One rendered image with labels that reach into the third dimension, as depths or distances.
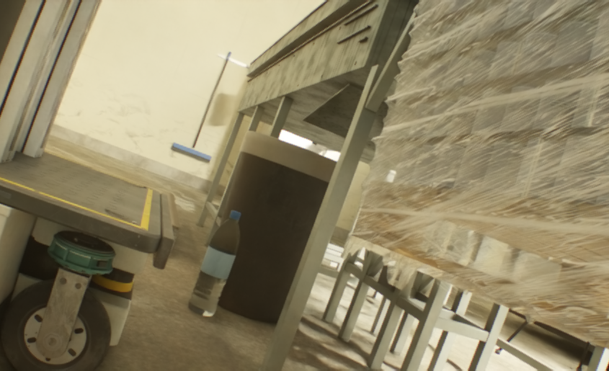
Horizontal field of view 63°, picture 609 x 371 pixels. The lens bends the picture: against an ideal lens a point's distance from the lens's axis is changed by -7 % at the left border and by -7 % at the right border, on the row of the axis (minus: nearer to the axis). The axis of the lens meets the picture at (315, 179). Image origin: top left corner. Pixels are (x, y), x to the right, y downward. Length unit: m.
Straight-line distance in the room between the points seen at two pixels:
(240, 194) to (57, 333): 1.01
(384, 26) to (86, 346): 1.01
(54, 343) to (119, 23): 6.83
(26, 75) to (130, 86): 6.47
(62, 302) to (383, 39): 0.97
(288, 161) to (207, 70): 5.85
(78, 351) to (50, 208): 0.27
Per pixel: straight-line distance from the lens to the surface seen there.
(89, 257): 0.88
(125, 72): 7.49
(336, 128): 1.91
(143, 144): 7.42
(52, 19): 1.01
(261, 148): 1.75
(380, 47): 1.39
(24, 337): 0.97
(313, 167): 1.71
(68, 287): 0.90
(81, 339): 0.96
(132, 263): 1.04
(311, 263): 1.27
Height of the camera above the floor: 0.46
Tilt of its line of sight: 2 degrees up
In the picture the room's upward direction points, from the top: 20 degrees clockwise
